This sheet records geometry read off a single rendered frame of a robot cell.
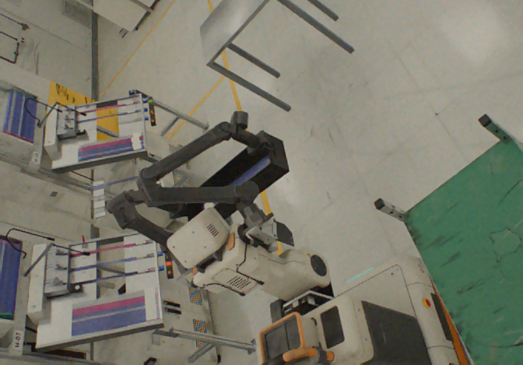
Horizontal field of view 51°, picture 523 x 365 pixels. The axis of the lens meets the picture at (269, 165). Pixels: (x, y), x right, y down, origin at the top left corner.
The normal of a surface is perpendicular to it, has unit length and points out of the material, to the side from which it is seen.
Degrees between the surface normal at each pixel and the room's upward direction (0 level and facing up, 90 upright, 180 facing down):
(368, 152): 0
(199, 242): 48
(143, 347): 0
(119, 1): 90
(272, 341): 0
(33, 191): 90
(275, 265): 90
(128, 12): 90
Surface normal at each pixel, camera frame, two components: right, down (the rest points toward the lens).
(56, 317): 0.00, -0.69
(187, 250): -0.39, 0.34
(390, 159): -0.72, -0.34
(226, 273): 0.03, 0.73
